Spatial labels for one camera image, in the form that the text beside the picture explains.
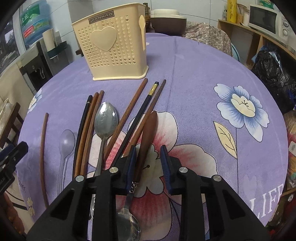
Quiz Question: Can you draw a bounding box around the yellow tall box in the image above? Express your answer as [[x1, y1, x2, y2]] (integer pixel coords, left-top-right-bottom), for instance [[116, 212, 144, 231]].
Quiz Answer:
[[227, 0, 237, 23]]

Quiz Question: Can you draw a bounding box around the large metal spoon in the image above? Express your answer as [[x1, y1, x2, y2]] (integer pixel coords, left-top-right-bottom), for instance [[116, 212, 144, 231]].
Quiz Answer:
[[89, 101, 118, 219]]

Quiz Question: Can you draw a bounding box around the brown chopstick pair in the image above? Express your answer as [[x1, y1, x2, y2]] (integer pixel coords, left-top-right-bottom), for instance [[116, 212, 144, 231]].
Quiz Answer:
[[80, 90, 104, 176], [73, 92, 99, 178]]

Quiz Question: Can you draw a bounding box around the purple floral tablecloth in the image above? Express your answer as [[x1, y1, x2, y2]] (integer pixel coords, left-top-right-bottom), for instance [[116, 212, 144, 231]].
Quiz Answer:
[[16, 33, 288, 240]]

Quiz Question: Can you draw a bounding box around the black plastic bag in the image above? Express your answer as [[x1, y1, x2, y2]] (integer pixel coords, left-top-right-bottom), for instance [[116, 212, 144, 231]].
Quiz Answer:
[[251, 43, 295, 114]]

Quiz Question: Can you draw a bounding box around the paper cup stack holder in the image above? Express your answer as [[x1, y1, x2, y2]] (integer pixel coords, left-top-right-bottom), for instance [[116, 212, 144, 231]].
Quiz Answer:
[[42, 29, 67, 59]]

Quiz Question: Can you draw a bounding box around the brown white rice cooker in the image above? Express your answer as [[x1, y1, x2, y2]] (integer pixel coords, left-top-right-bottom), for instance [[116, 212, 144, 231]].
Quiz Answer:
[[151, 9, 187, 36]]

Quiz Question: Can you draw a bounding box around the beige plastic utensil holder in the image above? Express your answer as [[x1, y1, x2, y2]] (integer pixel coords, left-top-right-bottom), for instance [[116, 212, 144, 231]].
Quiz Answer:
[[72, 3, 149, 81]]

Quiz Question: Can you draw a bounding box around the blue water bottle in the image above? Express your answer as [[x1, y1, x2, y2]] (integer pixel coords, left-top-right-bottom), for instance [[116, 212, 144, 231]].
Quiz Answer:
[[20, 1, 52, 46]]

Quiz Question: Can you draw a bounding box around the clear plastic spoon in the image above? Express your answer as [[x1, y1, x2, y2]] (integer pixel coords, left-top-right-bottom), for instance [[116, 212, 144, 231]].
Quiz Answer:
[[58, 129, 75, 186]]

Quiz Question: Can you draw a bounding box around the black chopstick group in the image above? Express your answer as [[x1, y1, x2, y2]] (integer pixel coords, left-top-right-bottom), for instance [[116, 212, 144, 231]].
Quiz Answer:
[[72, 95, 93, 178]]

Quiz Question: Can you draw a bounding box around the small metal spoon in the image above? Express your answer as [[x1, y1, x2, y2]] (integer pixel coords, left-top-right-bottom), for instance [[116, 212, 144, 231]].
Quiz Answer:
[[116, 182, 142, 241]]

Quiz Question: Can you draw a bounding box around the water dispenser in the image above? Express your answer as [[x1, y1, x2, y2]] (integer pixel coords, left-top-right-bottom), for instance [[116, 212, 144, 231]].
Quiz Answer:
[[21, 38, 69, 91]]

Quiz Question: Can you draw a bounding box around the wooden shelf unit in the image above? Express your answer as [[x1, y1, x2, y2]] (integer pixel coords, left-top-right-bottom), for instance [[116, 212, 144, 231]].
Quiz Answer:
[[217, 20, 295, 70]]

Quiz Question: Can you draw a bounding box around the lone brown chopstick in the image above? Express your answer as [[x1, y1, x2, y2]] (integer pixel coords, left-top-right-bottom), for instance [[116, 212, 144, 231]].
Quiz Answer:
[[40, 113, 49, 208]]

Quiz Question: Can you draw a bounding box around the white microwave oven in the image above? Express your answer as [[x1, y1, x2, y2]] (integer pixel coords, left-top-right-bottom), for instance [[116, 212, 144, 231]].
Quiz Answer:
[[248, 4, 292, 44]]

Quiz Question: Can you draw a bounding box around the black chopstick gold band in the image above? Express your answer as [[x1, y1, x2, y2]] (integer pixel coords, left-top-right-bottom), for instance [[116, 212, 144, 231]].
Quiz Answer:
[[111, 81, 159, 167]]

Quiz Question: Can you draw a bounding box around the dark wooden spoon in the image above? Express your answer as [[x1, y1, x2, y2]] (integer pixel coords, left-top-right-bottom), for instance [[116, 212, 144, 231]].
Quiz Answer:
[[133, 111, 158, 183]]

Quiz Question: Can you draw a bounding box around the floral cloth covered chair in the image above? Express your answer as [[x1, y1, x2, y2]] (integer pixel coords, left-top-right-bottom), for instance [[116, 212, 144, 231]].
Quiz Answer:
[[182, 22, 232, 56]]

